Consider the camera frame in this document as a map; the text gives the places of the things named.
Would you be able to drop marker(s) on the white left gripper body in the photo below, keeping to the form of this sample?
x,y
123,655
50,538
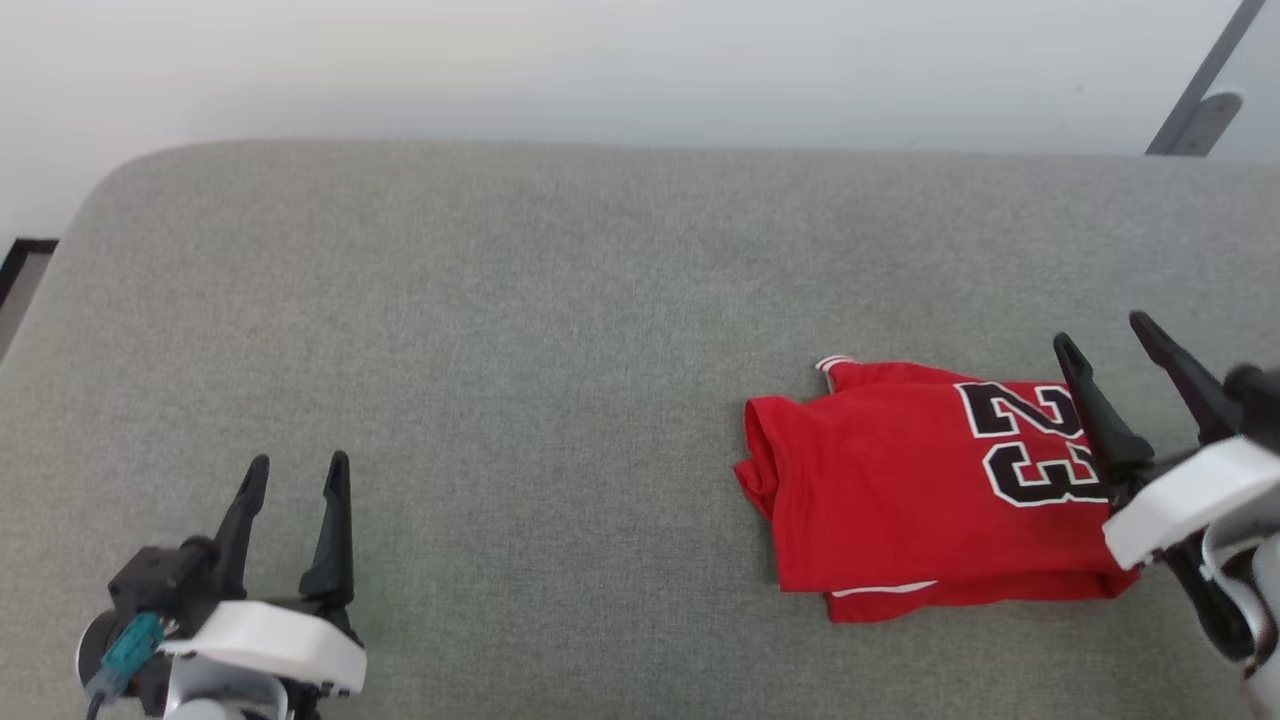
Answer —
x,y
270,645

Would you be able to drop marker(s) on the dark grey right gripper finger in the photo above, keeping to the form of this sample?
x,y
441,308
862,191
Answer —
x,y
1105,430
1195,385

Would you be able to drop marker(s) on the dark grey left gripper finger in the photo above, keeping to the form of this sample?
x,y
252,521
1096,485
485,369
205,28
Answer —
x,y
240,540
335,560

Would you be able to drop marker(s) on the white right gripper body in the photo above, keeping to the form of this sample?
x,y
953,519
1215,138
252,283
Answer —
x,y
1190,495

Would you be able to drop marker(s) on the red Bulls 23 jersey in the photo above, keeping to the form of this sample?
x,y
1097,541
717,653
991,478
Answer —
x,y
900,500

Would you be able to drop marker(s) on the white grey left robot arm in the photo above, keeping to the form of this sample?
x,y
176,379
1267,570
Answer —
x,y
95,650

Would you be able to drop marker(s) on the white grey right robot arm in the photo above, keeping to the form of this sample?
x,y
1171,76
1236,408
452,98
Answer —
x,y
1225,605

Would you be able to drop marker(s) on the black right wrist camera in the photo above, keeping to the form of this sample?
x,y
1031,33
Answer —
x,y
1258,405

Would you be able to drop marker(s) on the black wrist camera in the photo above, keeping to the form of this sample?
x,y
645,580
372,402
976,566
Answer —
x,y
160,580
1258,405

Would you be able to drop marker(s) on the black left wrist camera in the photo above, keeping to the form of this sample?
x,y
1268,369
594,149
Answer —
x,y
160,580

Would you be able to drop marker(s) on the grey partition frame on casters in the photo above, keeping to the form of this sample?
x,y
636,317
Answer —
x,y
1205,95

